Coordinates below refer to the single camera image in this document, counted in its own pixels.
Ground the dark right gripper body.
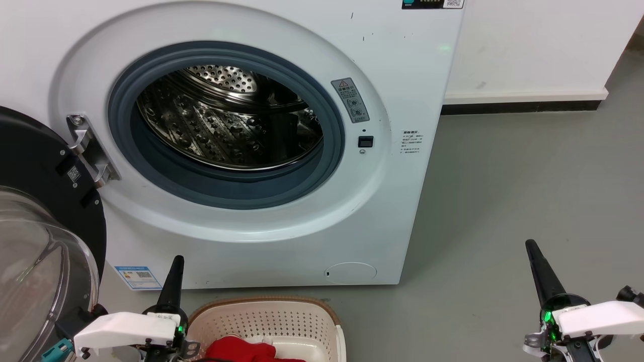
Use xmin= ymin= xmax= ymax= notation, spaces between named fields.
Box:
xmin=523 ymin=296 xmax=612 ymax=362

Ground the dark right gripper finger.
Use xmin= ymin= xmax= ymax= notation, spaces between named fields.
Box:
xmin=530 ymin=239 xmax=568 ymax=302
xmin=525 ymin=239 xmax=553 ymax=308

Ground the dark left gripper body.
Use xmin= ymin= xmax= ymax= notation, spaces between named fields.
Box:
xmin=143 ymin=307 xmax=199 ymax=362

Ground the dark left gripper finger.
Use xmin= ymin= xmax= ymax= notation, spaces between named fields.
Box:
xmin=157 ymin=256 xmax=179 ymax=313
xmin=170 ymin=256 xmax=184 ymax=313

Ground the red garment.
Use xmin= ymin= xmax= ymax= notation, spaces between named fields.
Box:
xmin=204 ymin=336 xmax=307 ymax=362

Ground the cream perforated laundry basket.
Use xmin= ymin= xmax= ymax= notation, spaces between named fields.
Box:
xmin=185 ymin=296 xmax=348 ymax=362

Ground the stainless steel washing machine drum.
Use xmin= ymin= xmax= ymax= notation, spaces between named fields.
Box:
xmin=136 ymin=64 xmax=324 ymax=171

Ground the black glass washer door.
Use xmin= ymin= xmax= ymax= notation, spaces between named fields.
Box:
xmin=0 ymin=106 xmax=107 ymax=362

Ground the blue energy label sticker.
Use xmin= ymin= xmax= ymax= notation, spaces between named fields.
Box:
xmin=114 ymin=265 xmax=163 ymax=291

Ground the grey rubber door gasket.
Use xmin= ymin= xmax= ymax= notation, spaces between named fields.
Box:
xmin=107 ymin=41 xmax=346 ymax=210

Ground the silver door hinge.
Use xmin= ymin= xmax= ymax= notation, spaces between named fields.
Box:
xmin=66 ymin=114 xmax=121 ymax=189

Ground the round white filter cover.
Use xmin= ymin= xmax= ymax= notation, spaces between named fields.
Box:
xmin=324 ymin=261 xmax=378 ymax=285

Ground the white and black baseboard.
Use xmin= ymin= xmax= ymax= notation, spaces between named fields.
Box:
xmin=441 ymin=88 xmax=609 ymax=116

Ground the small printed text sticker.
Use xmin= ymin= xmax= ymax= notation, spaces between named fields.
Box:
xmin=400 ymin=130 xmax=425 ymax=155

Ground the white front-load washing machine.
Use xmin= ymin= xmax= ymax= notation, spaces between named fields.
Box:
xmin=0 ymin=0 xmax=466 ymax=291

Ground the grey warning sticker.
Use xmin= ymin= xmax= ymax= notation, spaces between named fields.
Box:
xmin=331 ymin=77 xmax=370 ymax=124

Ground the dark control panel sticker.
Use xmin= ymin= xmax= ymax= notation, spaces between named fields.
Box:
xmin=401 ymin=0 xmax=464 ymax=10

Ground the teal cable connector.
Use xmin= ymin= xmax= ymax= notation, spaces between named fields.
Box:
xmin=41 ymin=338 xmax=74 ymax=362

